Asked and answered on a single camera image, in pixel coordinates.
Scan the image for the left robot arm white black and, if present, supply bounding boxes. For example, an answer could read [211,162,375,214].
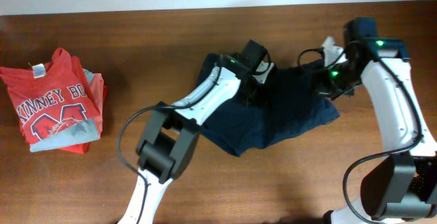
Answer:
[116,40,274,224]

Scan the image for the navy blue shorts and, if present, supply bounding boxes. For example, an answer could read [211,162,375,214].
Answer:
[201,67,340,157]

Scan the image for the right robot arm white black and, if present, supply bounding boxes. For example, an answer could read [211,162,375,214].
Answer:
[311,17,436,224]

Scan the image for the red printed t-shirt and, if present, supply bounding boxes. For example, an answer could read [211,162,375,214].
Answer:
[1,48,100,151]

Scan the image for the grey folded t-shirt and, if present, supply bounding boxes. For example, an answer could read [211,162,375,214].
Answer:
[27,69,102,152]

